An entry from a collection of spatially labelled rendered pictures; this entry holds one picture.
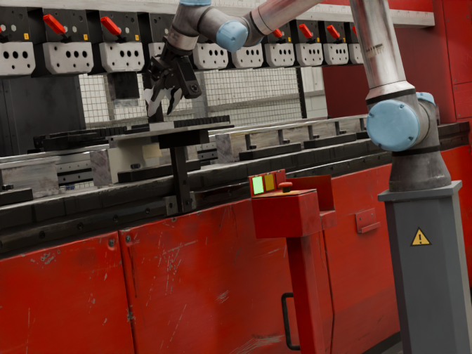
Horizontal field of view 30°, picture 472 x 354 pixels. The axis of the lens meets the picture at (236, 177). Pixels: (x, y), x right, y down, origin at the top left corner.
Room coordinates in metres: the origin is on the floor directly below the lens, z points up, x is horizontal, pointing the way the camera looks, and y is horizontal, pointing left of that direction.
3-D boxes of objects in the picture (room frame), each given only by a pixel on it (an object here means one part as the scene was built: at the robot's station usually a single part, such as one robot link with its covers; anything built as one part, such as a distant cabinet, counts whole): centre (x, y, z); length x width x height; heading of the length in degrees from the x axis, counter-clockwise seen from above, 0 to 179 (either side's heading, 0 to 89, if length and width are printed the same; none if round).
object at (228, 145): (3.49, -0.47, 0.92); 1.67 x 0.06 x 0.10; 144
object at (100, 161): (2.52, 0.24, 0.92); 0.39 x 0.06 x 0.10; 144
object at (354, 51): (3.58, -0.54, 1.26); 0.15 x 0.09 x 0.17; 144
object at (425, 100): (2.16, -0.44, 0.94); 0.13 x 0.12 x 0.14; 154
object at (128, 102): (2.47, 0.28, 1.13); 0.10 x 0.02 x 0.10; 144
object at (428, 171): (2.17, -0.45, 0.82); 0.15 x 0.15 x 0.10
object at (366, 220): (3.21, -0.46, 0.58); 0.15 x 0.02 x 0.07; 144
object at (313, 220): (2.53, -0.15, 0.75); 0.20 x 0.16 x 0.18; 145
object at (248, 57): (2.94, -0.06, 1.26); 0.15 x 0.09 x 0.17; 144
